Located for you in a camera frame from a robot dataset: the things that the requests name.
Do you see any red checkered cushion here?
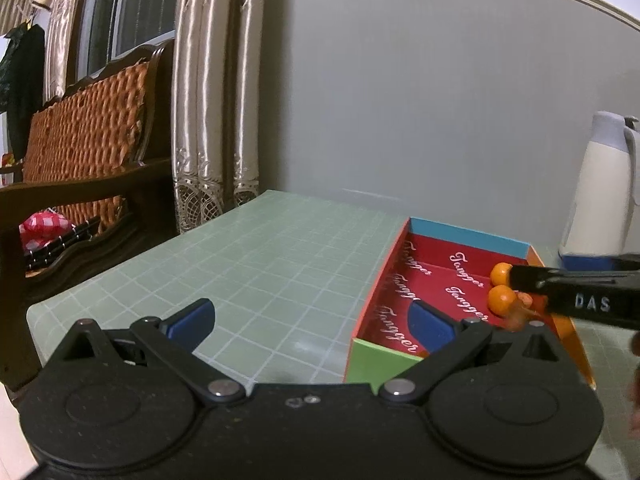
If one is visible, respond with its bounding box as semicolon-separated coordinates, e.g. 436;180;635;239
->
18;210;73;252

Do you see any dark hanging coat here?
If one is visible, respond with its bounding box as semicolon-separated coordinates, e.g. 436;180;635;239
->
1;23;44;160

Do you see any beige satin curtain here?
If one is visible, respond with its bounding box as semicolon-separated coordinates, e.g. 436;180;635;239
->
0;0;269;233

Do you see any wooden wicker bench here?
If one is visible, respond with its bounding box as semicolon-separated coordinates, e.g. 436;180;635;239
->
1;40;178;392

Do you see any orange tangerine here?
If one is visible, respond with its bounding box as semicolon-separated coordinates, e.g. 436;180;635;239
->
489;262;512;287
487;285;518;318

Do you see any orange carrot piece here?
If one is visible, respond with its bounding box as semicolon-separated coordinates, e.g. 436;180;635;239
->
503;292;539;332

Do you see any straw hat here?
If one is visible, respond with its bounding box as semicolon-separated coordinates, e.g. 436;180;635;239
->
32;0;53;12

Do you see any white thermos jug grey lid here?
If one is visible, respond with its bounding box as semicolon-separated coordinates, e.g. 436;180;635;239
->
559;110;639;271

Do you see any colourful cardboard box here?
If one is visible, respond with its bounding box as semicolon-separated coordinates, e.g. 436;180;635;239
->
342;216;598;391

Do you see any green cutting mat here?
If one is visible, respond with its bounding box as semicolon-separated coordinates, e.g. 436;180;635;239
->
25;188;640;480

